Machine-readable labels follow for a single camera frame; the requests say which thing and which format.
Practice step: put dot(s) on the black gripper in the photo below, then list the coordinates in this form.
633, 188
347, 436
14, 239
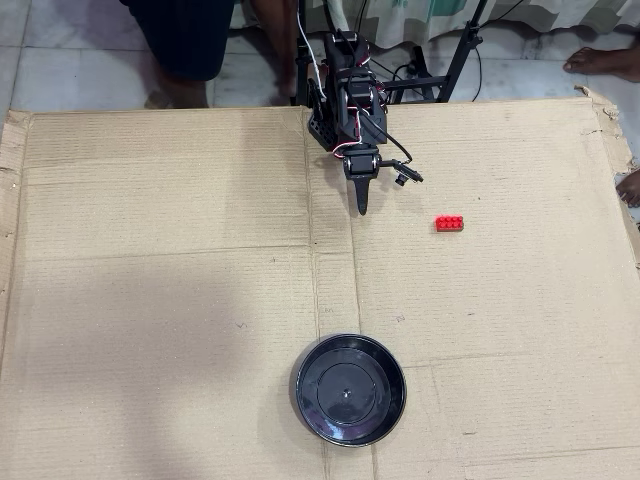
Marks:
362, 164

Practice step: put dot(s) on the red lego block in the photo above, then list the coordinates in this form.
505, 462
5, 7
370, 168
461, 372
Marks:
449, 223

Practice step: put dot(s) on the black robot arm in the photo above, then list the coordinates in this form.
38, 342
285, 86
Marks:
352, 105

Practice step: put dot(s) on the black metal stand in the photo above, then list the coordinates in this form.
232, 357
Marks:
457, 55

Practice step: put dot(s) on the bare human leg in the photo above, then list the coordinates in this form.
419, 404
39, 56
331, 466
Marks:
187, 92
277, 40

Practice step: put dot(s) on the black round plastic bowl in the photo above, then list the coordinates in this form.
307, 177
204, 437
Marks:
349, 390

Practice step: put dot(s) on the brown cardboard sheet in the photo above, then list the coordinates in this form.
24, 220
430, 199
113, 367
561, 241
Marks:
175, 300

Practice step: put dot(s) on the patterned green white bedsheet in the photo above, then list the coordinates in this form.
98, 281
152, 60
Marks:
525, 17

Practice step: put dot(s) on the bare human foot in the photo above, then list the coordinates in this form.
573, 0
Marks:
631, 189
602, 62

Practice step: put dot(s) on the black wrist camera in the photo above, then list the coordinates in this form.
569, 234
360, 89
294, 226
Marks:
406, 173

